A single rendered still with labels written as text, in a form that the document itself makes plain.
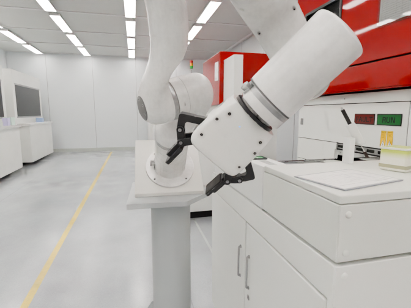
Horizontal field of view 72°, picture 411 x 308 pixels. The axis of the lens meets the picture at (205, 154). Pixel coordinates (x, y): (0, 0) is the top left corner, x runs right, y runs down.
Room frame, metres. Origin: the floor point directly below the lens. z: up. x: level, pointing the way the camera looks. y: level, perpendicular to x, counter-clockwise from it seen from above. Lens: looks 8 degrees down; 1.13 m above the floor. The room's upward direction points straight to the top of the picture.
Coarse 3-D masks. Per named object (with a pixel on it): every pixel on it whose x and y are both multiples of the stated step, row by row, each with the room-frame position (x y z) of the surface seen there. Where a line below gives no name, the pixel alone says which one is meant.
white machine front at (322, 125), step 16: (320, 96) 1.62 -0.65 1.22; (336, 96) 1.49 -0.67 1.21; (352, 96) 1.38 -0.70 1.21; (368, 96) 1.29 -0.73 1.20; (384, 96) 1.21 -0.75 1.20; (400, 96) 1.14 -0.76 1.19; (304, 112) 1.77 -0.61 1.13; (320, 112) 1.61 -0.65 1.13; (336, 112) 1.48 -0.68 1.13; (352, 112) 1.38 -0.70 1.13; (368, 112) 1.28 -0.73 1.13; (384, 112) 1.20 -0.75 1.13; (400, 112) 1.13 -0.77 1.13; (304, 128) 1.76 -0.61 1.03; (320, 128) 1.60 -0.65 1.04; (336, 128) 1.48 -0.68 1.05; (368, 128) 1.28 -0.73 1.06; (384, 128) 1.19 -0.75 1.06; (400, 128) 1.12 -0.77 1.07; (304, 144) 1.75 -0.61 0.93; (320, 144) 1.59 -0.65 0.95; (368, 144) 1.27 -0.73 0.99; (400, 144) 1.12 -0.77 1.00
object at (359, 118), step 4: (356, 116) 1.35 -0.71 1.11; (360, 116) 1.32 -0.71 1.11; (364, 116) 1.30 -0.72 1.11; (368, 116) 1.28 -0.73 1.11; (372, 116) 1.25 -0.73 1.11; (356, 120) 1.35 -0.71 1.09; (360, 120) 1.32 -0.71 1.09; (364, 120) 1.30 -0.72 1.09; (368, 120) 1.28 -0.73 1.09; (372, 120) 1.25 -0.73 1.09
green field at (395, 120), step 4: (380, 116) 1.21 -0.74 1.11; (384, 116) 1.20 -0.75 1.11; (388, 116) 1.18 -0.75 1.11; (392, 116) 1.16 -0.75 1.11; (396, 116) 1.14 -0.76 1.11; (400, 116) 1.12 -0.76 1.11; (380, 120) 1.21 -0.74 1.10; (384, 120) 1.19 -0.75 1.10; (388, 120) 1.17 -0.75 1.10; (392, 120) 1.16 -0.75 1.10; (396, 120) 1.14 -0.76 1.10; (400, 120) 1.12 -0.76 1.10; (384, 124) 1.19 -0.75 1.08; (388, 124) 1.17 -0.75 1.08; (392, 124) 1.16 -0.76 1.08; (396, 124) 1.14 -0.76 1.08
